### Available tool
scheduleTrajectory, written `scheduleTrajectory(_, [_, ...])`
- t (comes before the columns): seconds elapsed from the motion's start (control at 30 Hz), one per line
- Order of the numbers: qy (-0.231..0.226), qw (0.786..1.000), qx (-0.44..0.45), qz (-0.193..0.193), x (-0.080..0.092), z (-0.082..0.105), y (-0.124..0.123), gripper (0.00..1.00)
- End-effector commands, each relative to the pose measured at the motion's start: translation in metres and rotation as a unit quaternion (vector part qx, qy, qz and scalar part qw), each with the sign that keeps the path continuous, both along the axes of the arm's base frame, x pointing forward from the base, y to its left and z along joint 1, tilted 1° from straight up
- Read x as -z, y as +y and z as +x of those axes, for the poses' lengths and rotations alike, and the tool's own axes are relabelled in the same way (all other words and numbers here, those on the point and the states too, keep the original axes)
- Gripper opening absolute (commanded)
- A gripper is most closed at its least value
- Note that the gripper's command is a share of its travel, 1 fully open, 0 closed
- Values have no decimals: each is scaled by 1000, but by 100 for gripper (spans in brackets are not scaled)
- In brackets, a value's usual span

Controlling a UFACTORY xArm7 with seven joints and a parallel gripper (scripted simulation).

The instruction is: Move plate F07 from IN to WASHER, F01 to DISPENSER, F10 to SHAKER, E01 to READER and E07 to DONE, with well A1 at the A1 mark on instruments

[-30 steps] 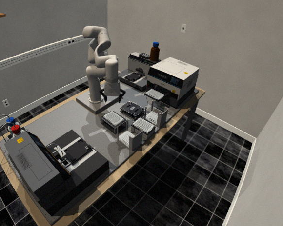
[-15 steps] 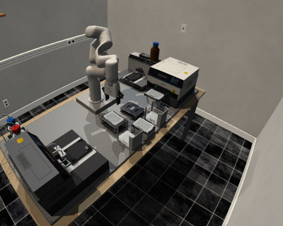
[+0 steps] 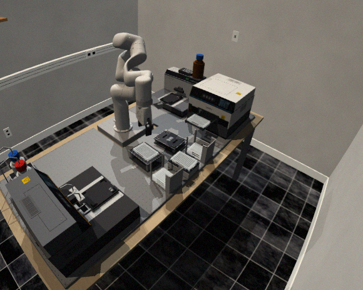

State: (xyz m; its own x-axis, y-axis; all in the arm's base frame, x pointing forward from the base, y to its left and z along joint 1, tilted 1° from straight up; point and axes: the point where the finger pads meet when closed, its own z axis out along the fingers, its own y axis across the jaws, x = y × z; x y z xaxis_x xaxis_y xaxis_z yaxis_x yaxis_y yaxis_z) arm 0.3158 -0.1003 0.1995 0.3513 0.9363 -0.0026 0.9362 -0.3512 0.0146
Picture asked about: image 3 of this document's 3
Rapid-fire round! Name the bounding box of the red bottle cap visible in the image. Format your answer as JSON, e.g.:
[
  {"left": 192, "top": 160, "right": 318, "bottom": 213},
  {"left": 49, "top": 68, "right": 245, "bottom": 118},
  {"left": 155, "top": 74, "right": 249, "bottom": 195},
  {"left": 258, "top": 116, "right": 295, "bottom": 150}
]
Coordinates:
[{"left": 14, "top": 160, "right": 26, "bottom": 171}]

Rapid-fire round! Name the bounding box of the brown glass bottle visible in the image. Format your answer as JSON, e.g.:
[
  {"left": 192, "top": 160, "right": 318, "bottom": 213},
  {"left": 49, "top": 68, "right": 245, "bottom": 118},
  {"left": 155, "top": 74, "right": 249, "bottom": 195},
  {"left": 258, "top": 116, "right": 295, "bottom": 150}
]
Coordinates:
[{"left": 192, "top": 61, "right": 205, "bottom": 79}]

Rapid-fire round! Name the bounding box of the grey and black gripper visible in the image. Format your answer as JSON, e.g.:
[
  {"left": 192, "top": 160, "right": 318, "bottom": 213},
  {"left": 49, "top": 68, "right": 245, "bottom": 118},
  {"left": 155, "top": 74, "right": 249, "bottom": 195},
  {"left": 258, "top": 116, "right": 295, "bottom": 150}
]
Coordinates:
[{"left": 136, "top": 105, "right": 153, "bottom": 136}]

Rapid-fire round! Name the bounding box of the black lab instrument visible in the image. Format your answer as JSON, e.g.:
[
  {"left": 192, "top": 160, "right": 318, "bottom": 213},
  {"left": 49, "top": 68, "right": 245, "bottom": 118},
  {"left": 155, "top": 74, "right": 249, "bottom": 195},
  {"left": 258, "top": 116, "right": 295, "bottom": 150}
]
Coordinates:
[{"left": 5, "top": 166, "right": 140, "bottom": 277}]

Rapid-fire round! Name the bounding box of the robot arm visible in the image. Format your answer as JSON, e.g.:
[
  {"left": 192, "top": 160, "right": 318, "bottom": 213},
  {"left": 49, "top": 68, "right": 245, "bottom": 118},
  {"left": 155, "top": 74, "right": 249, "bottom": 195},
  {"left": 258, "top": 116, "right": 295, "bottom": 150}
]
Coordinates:
[{"left": 110, "top": 32, "right": 163, "bottom": 133}]

